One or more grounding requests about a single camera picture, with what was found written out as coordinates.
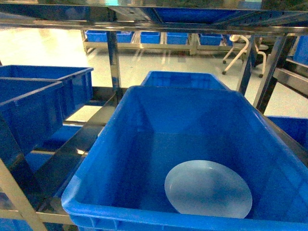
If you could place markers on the blue bin behind large bin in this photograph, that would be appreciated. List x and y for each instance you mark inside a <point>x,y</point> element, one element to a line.
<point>183,80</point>

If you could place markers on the white rolling chair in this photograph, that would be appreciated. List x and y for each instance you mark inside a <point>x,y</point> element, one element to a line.
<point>241,43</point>

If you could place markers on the left front blue bin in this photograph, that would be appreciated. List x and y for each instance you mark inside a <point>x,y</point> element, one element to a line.
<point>32,109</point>

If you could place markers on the far row blue bin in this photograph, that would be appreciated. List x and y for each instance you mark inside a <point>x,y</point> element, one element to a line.
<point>124,36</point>
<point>96,36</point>
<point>150,37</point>
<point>210,39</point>
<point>177,38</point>

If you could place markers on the light blue oval tray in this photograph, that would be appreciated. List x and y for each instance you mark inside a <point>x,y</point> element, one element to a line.
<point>207,188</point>

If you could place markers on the large blue bin holding tray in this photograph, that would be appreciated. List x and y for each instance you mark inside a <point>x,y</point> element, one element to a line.
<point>120,184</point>

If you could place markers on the left rear blue bin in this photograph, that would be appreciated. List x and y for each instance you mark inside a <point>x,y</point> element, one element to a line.
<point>77,83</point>

